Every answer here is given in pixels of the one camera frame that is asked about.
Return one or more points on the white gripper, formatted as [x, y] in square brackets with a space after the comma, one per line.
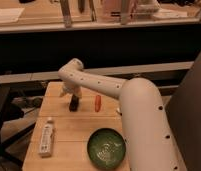
[70, 88]

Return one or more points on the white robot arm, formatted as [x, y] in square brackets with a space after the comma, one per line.
[149, 139]

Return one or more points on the green ceramic bowl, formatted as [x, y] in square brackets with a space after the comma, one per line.
[106, 149]

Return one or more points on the orange carrot toy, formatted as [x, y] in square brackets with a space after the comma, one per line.
[97, 103]

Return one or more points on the white remote control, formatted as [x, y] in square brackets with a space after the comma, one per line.
[47, 138]

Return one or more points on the white paper sheet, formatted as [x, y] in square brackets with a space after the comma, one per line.
[9, 15]

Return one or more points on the dark panel at right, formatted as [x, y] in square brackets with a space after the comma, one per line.
[184, 115]

